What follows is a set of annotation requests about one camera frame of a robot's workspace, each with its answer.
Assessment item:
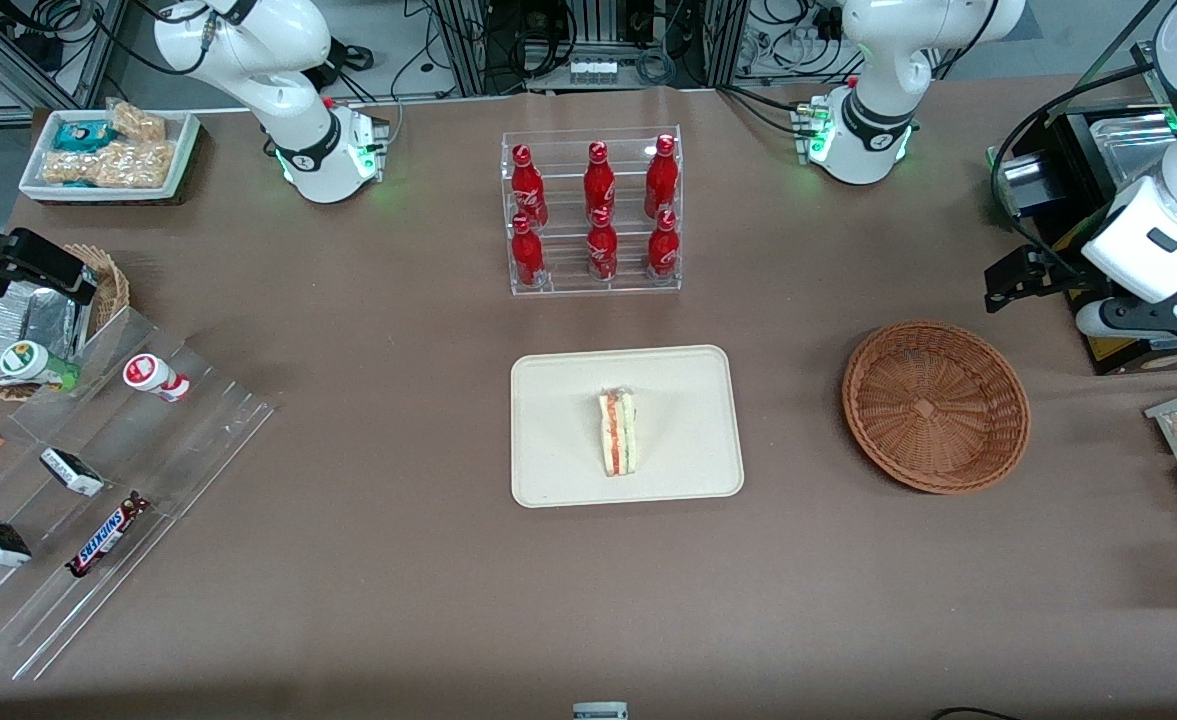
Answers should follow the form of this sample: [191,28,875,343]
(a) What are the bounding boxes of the triangle sandwich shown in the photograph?
[598,388,639,478]

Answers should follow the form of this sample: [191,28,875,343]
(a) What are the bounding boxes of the small wicker basket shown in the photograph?
[0,243,131,403]

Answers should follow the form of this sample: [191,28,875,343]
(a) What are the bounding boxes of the large round wicker basket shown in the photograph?
[842,319,1032,496]

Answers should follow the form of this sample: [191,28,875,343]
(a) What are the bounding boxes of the beige rectangular tray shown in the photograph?
[510,345,745,509]

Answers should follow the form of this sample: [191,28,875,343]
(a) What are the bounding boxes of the silver foil package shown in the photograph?
[0,280,86,386]

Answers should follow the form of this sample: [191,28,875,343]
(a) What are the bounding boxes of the green lid yogurt bottle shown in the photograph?
[0,340,81,393]

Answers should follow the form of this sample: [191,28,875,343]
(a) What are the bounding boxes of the black food warmer appliance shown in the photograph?
[986,38,1177,377]

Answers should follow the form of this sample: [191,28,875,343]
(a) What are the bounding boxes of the large rice cracker pack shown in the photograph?
[41,140,177,189]

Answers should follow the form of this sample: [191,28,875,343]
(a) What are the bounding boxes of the teal snack packet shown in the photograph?
[53,120,114,153]

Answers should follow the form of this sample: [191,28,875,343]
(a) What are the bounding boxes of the red label yogurt bottle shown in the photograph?
[123,353,191,404]

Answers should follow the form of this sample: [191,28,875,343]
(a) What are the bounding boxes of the small rice cracker pack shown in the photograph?
[108,100,167,143]

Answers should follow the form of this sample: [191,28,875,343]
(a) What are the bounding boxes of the white rectangular snack bin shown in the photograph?
[18,108,201,206]

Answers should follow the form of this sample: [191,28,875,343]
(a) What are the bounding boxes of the black white snack bar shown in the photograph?
[39,447,106,498]
[0,516,33,569]

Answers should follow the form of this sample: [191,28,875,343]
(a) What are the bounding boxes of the clear acrylic stepped display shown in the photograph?
[0,305,277,683]

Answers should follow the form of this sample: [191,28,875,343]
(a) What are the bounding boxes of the Snickers chocolate bar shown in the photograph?
[66,491,151,579]

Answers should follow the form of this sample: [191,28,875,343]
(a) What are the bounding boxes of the red cola bottle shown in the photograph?
[584,141,617,216]
[586,207,620,282]
[510,214,546,289]
[511,144,549,229]
[645,134,680,219]
[647,209,680,280]

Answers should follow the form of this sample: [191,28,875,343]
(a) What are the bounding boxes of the clear acrylic bottle rack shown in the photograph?
[501,126,683,297]

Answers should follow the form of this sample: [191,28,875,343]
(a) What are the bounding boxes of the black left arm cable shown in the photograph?
[991,60,1177,263]

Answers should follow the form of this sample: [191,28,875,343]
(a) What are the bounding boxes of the aluminium equipment frame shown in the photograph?
[433,0,749,96]

